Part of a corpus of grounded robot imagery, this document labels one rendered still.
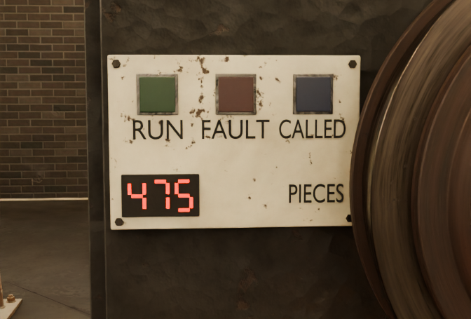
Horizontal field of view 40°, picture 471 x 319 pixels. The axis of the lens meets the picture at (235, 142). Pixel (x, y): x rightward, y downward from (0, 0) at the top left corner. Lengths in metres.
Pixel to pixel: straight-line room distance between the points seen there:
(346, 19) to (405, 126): 0.18
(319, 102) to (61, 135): 6.16
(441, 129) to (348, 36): 0.19
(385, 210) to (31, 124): 6.35
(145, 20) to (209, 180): 0.18
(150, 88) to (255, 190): 0.15
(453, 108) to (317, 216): 0.21
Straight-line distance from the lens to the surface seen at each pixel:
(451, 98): 0.56
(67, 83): 6.74
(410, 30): 0.63
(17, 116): 6.86
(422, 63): 0.57
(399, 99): 0.56
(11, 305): 3.73
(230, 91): 0.66
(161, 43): 0.69
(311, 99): 0.67
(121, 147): 0.67
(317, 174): 0.69
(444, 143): 0.56
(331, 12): 0.70
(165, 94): 0.66
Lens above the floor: 1.21
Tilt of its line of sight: 5 degrees down
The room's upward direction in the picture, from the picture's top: straight up
